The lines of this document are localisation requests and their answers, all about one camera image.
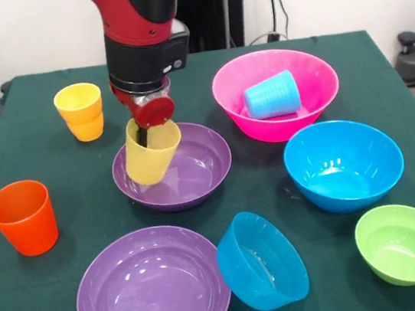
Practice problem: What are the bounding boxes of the amber yellow cup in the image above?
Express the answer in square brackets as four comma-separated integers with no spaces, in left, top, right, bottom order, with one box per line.
[64,111,108,146]

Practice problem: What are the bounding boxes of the green bowl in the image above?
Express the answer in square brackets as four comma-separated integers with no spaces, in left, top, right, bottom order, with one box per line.
[351,201,415,292]

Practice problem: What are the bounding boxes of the small blue patterned bowl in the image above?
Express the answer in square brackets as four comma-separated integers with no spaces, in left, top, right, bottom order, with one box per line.
[211,204,313,311]

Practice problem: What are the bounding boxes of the blue cup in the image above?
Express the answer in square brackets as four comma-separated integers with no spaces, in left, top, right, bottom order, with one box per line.
[240,68,304,123]

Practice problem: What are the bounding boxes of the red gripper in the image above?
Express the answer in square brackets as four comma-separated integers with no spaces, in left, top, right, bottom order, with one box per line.
[108,74,181,152]

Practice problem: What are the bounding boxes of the purple bowl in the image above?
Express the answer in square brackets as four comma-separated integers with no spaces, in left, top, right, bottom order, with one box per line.
[66,217,235,311]
[106,116,240,220]

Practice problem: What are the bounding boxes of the pink bowl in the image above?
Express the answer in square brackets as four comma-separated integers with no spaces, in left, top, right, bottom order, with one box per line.
[207,40,347,151]

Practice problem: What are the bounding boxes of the orange cup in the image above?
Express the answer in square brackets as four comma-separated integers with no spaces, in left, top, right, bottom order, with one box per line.
[0,176,63,262]

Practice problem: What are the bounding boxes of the pale yellow translucent cup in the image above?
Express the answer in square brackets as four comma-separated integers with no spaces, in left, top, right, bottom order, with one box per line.
[119,112,188,189]

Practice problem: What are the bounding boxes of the large blue bowl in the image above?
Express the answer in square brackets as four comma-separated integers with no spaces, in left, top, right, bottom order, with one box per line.
[279,111,410,221]

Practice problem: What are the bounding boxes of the dark green table cloth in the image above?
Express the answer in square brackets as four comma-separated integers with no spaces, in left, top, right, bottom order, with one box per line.
[0,20,415,311]

